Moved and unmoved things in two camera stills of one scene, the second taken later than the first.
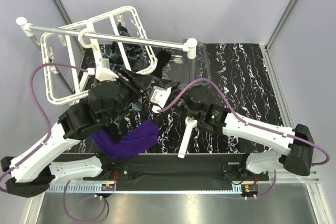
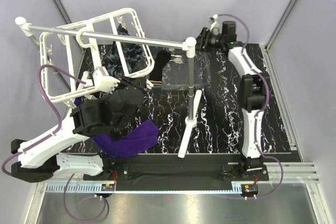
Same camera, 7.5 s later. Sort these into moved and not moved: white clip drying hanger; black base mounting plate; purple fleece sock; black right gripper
Moved: black right gripper
Not moved: purple fleece sock; white clip drying hanger; black base mounting plate
